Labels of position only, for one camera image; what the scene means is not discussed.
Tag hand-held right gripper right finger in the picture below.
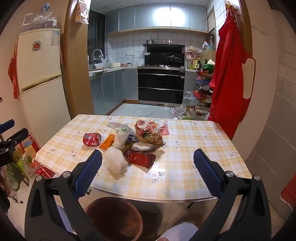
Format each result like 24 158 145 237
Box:
193 148 271 241

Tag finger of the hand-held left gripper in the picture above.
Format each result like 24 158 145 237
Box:
0 119 15 134
6 128 29 150

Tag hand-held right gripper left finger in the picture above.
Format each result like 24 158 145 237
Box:
25 149 103 241

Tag brown round bin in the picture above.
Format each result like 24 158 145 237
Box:
85 197 144 241

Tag pink food tray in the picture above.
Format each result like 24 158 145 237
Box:
158 119 170 136

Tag flower print blister pack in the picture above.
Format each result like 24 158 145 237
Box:
136 119 162 135

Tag person's left hand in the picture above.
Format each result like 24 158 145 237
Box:
0 167 11 196

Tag pile of colourful packets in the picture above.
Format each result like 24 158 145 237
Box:
13 134 56 186

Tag white foam net sleeve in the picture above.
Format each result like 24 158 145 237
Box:
102 147 129 175

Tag yellow checked tablecloth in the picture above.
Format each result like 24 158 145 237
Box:
36 113 252 203

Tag crushed red can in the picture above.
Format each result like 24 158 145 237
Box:
83 133 102 147

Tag orange snack packet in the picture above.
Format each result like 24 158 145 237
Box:
99 134 116 149

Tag white crumpled plastic bag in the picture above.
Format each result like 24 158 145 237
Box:
112 128 129 150

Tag red hanging decoration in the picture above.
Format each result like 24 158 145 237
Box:
8 43 20 100

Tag crumpled clear plastic wrap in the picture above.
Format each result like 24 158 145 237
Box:
106 122 137 136

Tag person's left leg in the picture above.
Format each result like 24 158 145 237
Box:
55 205 74 232

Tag person's leg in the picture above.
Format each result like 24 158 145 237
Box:
157 221 199 241
55 205 74 232

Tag gold foil snack bag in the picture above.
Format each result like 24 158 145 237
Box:
135 124 166 147

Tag person's right leg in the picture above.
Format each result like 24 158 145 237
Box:
157 221 199 241

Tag cream fridge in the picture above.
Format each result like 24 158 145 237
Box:
17 28 72 149

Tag translucent plastic bag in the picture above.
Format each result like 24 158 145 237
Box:
183 90 197 107

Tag red box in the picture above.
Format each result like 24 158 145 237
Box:
280 174 296 211

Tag grey lower cabinets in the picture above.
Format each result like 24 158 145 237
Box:
89 68 139 116

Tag grey cabinets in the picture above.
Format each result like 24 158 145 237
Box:
89 68 139 116
105 5 208 35

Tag narrow grey cabinet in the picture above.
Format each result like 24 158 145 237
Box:
185 69 197 98

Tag black built-in oven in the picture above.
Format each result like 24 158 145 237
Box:
137 66 186 107

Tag red hanging garment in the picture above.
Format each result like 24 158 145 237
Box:
207 10 256 139

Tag clear storage box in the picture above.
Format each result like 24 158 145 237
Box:
21 14 35 32

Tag row of condiment bottles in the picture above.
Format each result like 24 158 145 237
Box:
186 52 201 70

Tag chrome faucet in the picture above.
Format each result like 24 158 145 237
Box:
92 49 104 69

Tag black wok with lid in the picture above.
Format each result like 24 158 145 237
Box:
166 55 183 64

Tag clear plastic bags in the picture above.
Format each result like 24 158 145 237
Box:
32 3 58 29

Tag black range hood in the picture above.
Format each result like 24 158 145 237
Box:
143 44 185 66

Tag hanging snack bag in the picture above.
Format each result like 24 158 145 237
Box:
74 0 90 24

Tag grey upper cabinets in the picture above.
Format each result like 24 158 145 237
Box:
105 5 208 35

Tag black wire rack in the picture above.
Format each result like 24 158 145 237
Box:
193 62 215 116

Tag wooden door frame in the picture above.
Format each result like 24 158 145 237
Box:
61 0 252 139

